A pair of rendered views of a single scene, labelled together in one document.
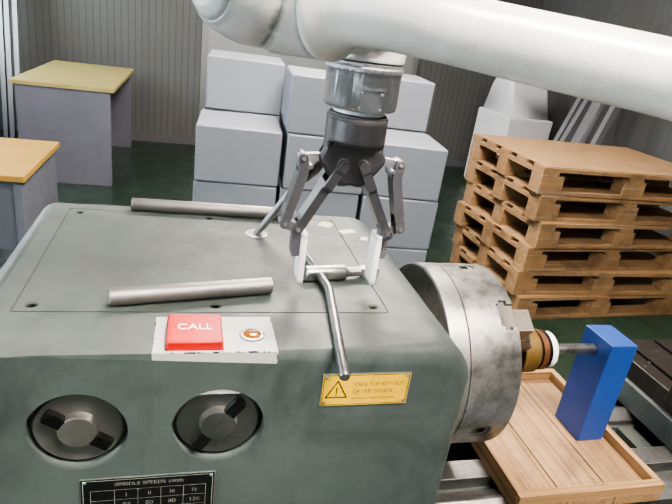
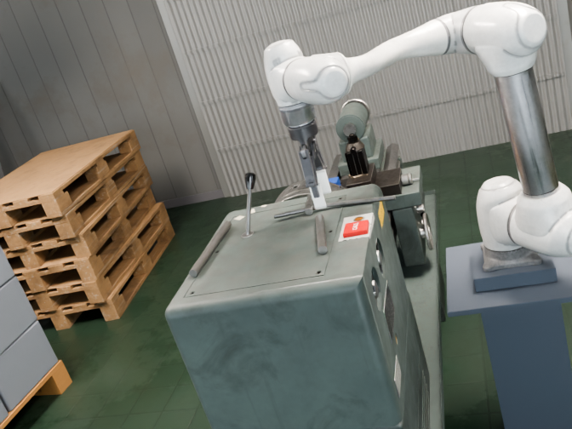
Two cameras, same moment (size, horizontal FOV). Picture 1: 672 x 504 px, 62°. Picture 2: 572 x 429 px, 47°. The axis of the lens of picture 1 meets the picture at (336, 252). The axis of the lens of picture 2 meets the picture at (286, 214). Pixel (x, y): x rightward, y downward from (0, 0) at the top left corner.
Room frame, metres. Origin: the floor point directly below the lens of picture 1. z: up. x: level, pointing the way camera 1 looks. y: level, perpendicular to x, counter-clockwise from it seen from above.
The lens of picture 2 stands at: (-0.15, 1.43, 1.91)
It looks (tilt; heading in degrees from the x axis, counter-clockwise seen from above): 21 degrees down; 304
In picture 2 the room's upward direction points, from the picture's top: 18 degrees counter-clockwise
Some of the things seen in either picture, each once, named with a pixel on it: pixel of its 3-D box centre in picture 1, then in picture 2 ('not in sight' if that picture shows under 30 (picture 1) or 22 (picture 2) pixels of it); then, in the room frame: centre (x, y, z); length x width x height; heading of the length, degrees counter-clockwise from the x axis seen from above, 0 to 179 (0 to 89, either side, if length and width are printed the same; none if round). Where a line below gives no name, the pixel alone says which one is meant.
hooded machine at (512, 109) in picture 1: (510, 134); not in sight; (6.43, -1.75, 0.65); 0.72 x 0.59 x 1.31; 15
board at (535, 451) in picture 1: (537, 429); not in sight; (0.95, -0.46, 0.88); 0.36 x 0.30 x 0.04; 16
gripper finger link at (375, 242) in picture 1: (372, 257); (323, 181); (0.70, -0.05, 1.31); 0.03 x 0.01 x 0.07; 16
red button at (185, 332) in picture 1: (194, 334); (356, 230); (0.54, 0.14, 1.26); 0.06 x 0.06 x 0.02; 16
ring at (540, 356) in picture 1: (520, 349); not in sight; (0.92, -0.37, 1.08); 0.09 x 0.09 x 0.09; 16
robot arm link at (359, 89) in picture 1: (361, 87); (298, 112); (0.69, 0.00, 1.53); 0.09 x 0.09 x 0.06
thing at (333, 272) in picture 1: (341, 272); (309, 203); (0.74, -0.01, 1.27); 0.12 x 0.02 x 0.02; 114
